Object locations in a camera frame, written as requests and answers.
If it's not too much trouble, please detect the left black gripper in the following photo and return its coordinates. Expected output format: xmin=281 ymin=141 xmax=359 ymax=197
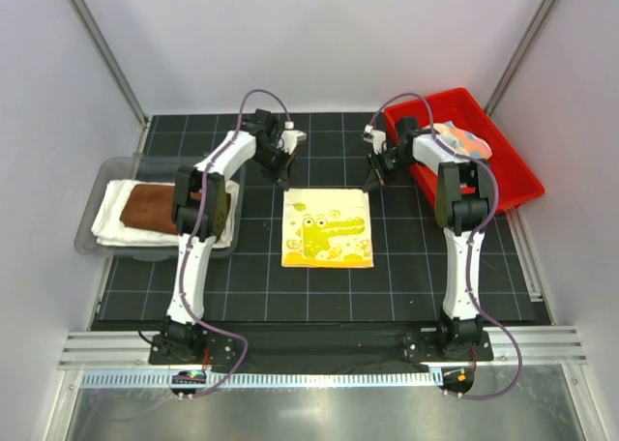
xmin=252 ymin=146 xmax=296 ymax=191

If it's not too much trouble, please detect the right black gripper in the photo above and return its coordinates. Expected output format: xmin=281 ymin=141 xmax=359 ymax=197
xmin=364 ymin=148 xmax=418 ymax=192

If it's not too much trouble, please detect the yellow crocodile print towel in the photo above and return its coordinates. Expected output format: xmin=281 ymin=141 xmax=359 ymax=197
xmin=281 ymin=188 xmax=373 ymax=269

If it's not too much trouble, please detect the patterned white cloth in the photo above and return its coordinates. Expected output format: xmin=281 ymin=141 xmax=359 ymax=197
xmin=431 ymin=122 xmax=492 ymax=162

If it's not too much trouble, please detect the brown towel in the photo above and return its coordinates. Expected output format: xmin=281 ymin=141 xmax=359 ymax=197
xmin=120 ymin=181 xmax=238 ymax=241

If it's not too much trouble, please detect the large white towel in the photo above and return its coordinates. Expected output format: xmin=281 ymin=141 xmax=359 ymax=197
xmin=90 ymin=175 xmax=242 ymax=251

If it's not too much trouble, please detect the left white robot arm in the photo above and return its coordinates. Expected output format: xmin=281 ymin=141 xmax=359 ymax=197
xmin=149 ymin=109 xmax=307 ymax=365

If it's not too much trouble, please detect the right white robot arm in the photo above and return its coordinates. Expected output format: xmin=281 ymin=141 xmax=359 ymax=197
xmin=363 ymin=116 xmax=496 ymax=360

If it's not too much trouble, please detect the clear plastic tray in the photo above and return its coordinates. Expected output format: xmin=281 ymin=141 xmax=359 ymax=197
xmin=74 ymin=153 xmax=247 ymax=262

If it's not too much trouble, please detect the red plastic bin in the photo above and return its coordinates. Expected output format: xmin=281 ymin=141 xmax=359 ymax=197
xmin=383 ymin=87 xmax=545 ymax=213

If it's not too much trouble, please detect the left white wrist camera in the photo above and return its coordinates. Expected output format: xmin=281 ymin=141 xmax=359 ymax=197
xmin=279 ymin=120 xmax=307 ymax=155

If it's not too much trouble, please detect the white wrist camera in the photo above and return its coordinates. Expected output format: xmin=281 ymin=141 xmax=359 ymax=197
xmin=362 ymin=124 xmax=387 ymax=154
xmin=279 ymin=120 xmax=307 ymax=155

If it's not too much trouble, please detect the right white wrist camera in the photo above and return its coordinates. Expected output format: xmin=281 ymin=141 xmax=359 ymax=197
xmin=362 ymin=124 xmax=387 ymax=154

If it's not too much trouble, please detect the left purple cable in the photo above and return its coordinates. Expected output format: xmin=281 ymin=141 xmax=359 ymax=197
xmin=173 ymin=89 xmax=296 ymax=423

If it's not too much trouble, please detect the purple cable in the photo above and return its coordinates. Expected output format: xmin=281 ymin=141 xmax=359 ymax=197
xmin=367 ymin=92 xmax=524 ymax=401
xmin=173 ymin=89 xmax=296 ymax=423

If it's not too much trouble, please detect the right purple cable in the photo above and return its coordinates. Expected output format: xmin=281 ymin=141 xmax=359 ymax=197
xmin=367 ymin=92 xmax=524 ymax=401

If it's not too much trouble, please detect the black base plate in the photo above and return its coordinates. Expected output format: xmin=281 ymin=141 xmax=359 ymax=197
xmin=148 ymin=321 xmax=494 ymax=374

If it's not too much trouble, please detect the slotted metal rail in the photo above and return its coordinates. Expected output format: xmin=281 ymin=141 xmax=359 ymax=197
xmin=80 ymin=368 xmax=443 ymax=391

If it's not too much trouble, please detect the left aluminium frame post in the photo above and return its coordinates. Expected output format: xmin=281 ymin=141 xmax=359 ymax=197
xmin=68 ymin=0 xmax=148 ymax=127

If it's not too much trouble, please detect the aluminium frame post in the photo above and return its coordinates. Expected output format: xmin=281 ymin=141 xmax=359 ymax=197
xmin=68 ymin=0 xmax=148 ymax=127
xmin=485 ymin=0 xmax=561 ymax=116

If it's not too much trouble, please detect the right aluminium frame post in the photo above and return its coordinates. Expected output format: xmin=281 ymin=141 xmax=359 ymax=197
xmin=485 ymin=0 xmax=561 ymax=116

